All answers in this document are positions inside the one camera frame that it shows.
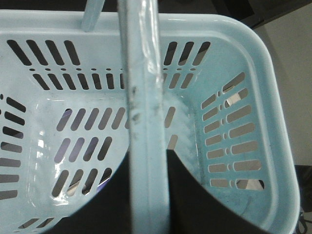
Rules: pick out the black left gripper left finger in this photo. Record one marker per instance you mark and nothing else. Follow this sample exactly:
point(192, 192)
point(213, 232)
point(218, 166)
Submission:
point(107, 213)

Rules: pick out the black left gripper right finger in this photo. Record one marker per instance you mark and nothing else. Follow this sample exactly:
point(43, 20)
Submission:
point(196, 211)

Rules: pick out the light blue plastic basket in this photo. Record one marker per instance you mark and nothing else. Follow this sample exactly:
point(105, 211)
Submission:
point(81, 90)

